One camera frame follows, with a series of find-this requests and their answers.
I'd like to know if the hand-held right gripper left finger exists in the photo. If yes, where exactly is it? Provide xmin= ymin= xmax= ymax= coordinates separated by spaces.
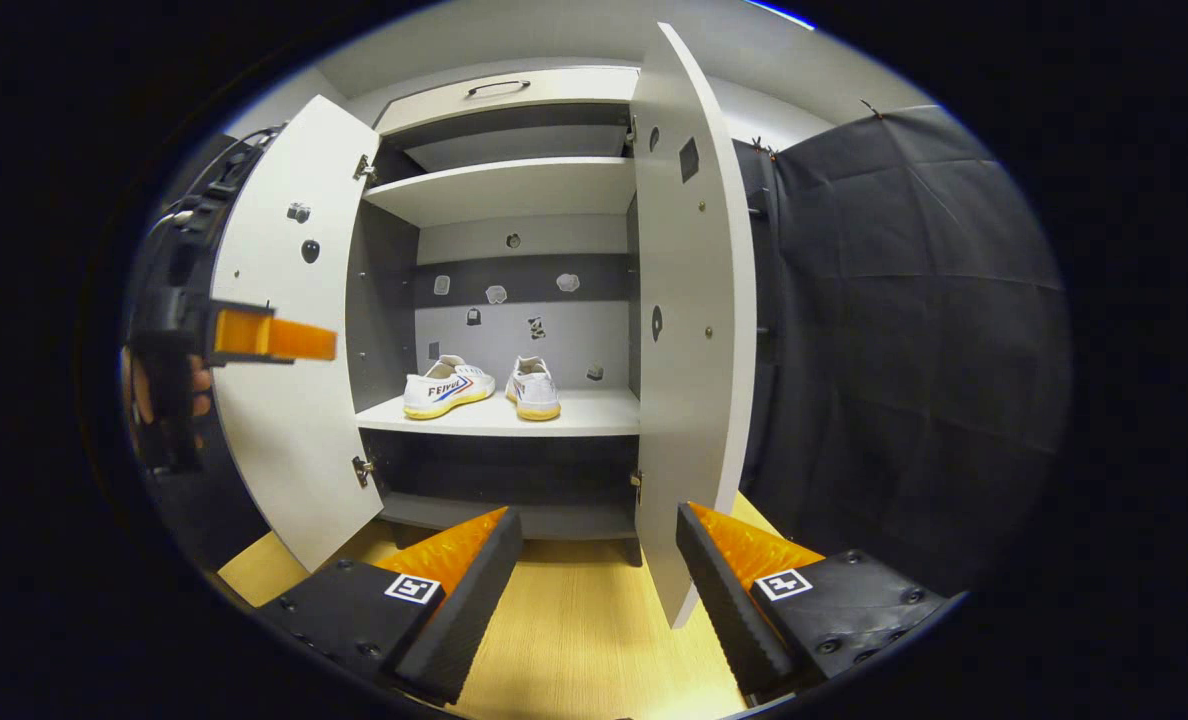
xmin=254 ymin=507 xmax=525 ymax=706

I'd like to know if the white canvas shoe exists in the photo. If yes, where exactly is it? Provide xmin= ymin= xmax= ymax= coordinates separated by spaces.
xmin=505 ymin=355 xmax=562 ymax=422
xmin=402 ymin=355 xmax=497 ymax=421

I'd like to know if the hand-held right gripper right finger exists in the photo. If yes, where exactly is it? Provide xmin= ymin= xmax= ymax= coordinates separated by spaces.
xmin=674 ymin=503 xmax=955 ymax=706

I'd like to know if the white cabinet drawer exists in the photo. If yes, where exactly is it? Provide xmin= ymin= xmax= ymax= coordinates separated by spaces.
xmin=374 ymin=65 xmax=640 ymax=136

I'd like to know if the black backdrop cloth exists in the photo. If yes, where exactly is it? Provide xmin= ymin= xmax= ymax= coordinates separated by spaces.
xmin=154 ymin=105 xmax=1073 ymax=601

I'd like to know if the white cabinet door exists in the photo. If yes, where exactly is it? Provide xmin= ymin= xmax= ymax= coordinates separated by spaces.
xmin=632 ymin=22 xmax=758 ymax=629
xmin=209 ymin=95 xmax=385 ymax=573

